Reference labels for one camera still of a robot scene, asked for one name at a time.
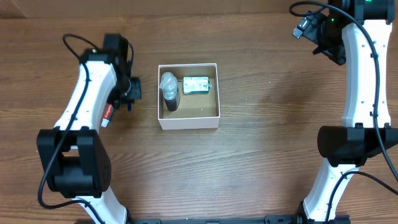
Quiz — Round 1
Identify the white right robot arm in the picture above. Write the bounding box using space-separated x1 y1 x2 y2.
294 1 397 223

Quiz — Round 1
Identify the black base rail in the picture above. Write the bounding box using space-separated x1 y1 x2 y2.
74 213 351 224

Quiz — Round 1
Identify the green soap bar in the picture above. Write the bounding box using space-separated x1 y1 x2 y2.
182 77 213 95

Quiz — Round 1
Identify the Colgate toothpaste tube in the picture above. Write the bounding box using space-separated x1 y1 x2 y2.
101 104 114 128

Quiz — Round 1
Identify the white cardboard box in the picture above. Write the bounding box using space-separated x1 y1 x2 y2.
157 63 221 130

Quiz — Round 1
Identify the dark bottle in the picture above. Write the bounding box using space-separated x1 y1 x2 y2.
159 72 180 111

